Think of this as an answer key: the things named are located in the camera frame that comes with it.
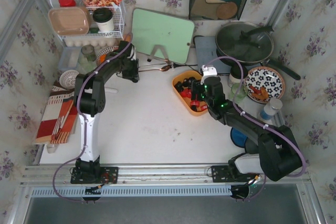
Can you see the floral patterned plate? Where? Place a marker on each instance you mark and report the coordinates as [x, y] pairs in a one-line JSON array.
[[264, 83]]

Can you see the red capsule cluster piece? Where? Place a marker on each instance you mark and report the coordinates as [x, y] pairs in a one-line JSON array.
[[204, 107]]

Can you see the fruit bowl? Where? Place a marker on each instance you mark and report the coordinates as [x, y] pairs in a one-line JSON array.
[[101, 56]]

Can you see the paper cup black lid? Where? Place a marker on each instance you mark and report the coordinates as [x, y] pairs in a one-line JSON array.
[[235, 75]]

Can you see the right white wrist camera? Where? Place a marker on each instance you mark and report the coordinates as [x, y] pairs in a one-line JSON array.
[[208, 71]]

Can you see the white blue bottle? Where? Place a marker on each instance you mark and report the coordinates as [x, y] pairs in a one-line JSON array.
[[270, 109]]

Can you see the white black lid cup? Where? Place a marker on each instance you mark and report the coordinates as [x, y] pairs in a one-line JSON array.
[[104, 19]]

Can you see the red lid jar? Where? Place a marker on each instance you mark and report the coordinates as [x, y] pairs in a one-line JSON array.
[[67, 3]]

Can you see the orange storage basket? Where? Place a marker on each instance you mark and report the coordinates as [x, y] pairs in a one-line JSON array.
[[186, 101]]

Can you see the blue plastic container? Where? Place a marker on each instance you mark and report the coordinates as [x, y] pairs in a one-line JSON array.
[[69, 58]]

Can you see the round cork coaster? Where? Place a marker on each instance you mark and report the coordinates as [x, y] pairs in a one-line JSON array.
[[226, 10]]

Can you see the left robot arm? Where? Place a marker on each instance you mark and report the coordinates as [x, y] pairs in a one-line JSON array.
[[90, 101]]

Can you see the grey induction cooker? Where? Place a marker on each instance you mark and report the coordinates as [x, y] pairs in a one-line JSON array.
[[205, 48]]

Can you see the striped orange cloth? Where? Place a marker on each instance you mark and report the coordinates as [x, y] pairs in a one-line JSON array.
[[59, 117]]

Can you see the white wire rack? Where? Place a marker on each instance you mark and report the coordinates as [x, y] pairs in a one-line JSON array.
[[119, 13]]

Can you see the copper spoon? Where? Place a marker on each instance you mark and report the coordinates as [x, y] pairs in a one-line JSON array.
[[164, 68]]

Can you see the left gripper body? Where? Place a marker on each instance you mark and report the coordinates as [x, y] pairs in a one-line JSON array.
[[134, 69]]

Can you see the black pan with lid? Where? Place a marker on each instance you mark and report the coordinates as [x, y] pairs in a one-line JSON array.
[[250, 45]]

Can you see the beige rectangular tray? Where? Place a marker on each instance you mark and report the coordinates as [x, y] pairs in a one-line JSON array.
[[69, 21]]

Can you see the red capsule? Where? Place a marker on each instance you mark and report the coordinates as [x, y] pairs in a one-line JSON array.
[[195, 103]]

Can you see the white small strainer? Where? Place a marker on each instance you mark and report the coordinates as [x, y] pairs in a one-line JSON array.
[[68, 79]]

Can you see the black mesh holder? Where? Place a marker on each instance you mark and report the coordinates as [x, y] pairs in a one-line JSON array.
[[206, 9]]

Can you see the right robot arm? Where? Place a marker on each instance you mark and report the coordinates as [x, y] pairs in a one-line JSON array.
[[269, 150]]

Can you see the red capsule number two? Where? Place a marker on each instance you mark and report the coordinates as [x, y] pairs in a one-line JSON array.
[[186, 93]]

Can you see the green cutting board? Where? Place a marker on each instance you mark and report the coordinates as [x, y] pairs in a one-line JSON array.
[[174, 34]]

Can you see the egg carton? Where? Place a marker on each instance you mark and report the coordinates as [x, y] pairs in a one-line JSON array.
[[96, 42]]

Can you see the dark glass cup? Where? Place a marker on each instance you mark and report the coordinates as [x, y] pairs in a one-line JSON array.
[[88, 52]]

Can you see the grey blue cloth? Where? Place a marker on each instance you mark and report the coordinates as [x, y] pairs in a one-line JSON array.
[[238, 138]]

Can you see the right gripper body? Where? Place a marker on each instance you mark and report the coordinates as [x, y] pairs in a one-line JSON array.
[[196, 91]]

